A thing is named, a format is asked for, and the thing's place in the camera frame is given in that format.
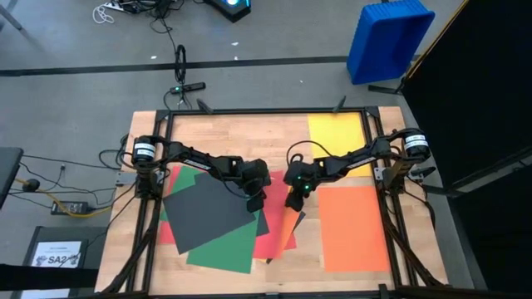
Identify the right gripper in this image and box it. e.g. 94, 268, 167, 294
283, 159, 329, 212

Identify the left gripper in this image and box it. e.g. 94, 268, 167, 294
232, 157, 272, 213

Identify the green paper sheet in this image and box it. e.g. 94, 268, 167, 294
185, 209, 262, 275
159, 165, 204, 223

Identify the black panel foot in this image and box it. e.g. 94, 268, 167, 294
367, 82, 406, 96

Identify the black box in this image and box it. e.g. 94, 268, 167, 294
20, 225, 110, 299

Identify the large blue plastic bin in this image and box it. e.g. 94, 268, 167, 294
347, 0, 436, 86

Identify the black power adapter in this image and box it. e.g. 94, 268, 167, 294
50, 200, 90, 217

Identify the black computer blue light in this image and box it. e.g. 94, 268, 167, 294
203, 0, 253, 24

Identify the grey metal beam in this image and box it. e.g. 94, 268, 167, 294
423, 145, 532, 196

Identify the white SA2 label sheet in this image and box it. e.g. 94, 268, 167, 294
31, 240, 83, 269

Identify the black divider panel yellow edge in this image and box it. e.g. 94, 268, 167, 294
401, 0, 532, 294

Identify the black plug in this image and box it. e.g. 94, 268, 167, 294
22, 178, 42, 194

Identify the grey metal leg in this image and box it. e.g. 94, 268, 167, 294
0, 0, 24, 32

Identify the black aluminium table frame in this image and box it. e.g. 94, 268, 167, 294
95, 95, 452, 299

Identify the black clamp bracket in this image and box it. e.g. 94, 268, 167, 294
409, 165, 437, 179

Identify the black camera bar green light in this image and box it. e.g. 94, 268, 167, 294
169, 81, 207, 96

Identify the coiled black cable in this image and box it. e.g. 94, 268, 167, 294
173, 43, 188, 110

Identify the yellow cable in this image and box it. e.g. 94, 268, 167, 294
15, 177, 114, 219

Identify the black cable bundle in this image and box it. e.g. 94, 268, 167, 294
120, 0, 180, 51

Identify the white cable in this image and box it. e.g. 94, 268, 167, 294
91, 2, 116, 25

